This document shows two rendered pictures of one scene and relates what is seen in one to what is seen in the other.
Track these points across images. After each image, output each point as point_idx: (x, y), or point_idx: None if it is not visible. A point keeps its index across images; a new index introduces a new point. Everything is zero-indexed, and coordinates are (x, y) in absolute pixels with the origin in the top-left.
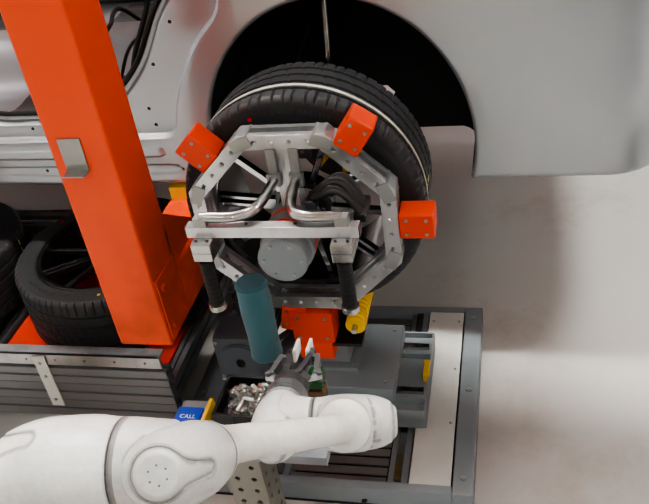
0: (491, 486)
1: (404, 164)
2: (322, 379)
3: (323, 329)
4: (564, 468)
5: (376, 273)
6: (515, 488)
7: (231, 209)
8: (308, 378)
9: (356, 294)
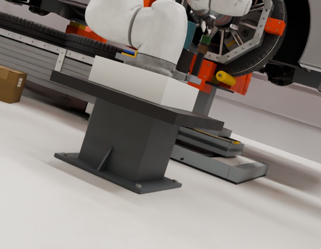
0: (249, 186)
1: (279, 4)
2: (214, 19)
3: (205, 70)
4: (291, 200)
5: (245, 45)
6: (262, 191)
7: (189, 17)
8: (210, 13)
9: (230, 55)
